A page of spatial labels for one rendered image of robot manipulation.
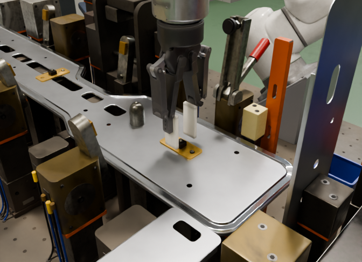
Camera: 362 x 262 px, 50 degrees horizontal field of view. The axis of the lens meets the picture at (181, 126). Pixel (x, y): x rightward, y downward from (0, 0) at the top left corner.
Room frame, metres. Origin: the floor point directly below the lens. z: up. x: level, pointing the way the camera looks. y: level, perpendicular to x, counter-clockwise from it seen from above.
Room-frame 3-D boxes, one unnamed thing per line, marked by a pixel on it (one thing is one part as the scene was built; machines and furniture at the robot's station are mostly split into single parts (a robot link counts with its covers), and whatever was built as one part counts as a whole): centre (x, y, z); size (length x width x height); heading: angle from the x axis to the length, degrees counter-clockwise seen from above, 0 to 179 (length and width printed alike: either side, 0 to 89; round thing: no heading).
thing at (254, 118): (0.65, -0.14, 0.88); 0.04 x 0.04 x 0.37; 46
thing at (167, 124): (0.58, 0.03, 1.08); 0.03 x 0.01 x 0.05; 136
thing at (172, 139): (0.59, 0.02, 1.05); 0.03 x 0.01 x 0.07; 46
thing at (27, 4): (1.29, 0.45, 0.90); 0.13 x 0.08 x 0.41; 136
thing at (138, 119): (0.70, 0.09, 1.02); 0.03 x 0.03 x 0.07
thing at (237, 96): (0.70, -0.11, 1.06); 0.03 x 0.01 x 0.03; 136
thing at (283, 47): (0.65, -0.18, 0.95); 0.03 x 0.01 x 0.50; 46
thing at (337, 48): (0.42, -0.18, 1.17); 0.12 x 0.01 x 0.34; 136
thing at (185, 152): (0.61, 0.00, 1.01); 0.08 x 0.04 x 0.01; 45
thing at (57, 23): (1.17, 0.33, 0.89); 0.12 x 0.08 x 0.38; 136
